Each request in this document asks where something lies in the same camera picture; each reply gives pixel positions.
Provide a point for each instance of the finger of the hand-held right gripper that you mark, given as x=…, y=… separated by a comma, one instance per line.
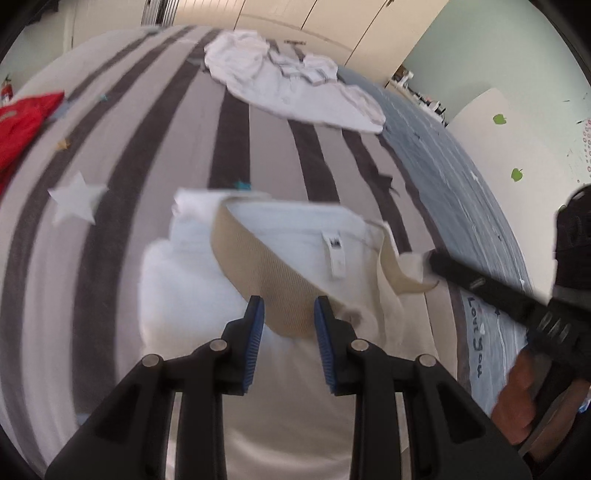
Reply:
x=480, y=284

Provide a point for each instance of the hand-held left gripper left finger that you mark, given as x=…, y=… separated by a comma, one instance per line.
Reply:
x=255, y=341

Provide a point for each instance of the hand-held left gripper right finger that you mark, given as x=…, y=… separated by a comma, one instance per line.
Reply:
x=323, y=346

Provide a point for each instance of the white shirt with beige collar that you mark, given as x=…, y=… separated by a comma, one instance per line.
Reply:
x=286, y=230

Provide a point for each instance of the person's right hand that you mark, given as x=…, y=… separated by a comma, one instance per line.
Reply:
x=519, y=397

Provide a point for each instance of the green apple sticker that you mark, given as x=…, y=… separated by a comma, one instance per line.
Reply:
x=499, y=120
x=518, y=174

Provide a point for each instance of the white board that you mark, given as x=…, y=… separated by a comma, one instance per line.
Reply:
x=531, y=138

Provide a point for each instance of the blue quilt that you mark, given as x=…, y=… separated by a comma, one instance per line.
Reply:
x=438, y=161

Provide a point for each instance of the white shelf with small items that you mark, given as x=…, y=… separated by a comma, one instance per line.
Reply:
x=418, y=92

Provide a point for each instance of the grey striped bed sheet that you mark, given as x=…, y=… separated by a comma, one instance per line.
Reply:
x=138, y=138

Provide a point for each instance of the white shirt with striped collar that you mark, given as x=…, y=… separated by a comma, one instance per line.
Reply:
x=295, y=87

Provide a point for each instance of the cream wardrobe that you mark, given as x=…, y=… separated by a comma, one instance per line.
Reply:
x=323, y=23

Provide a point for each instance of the red garment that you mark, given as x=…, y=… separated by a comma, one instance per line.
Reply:
x=21, y=129

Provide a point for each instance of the metal radiator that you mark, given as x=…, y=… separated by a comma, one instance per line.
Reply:
x=159, y=11

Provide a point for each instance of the red fire extinguisher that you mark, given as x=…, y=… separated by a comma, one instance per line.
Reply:
x=5, y=90

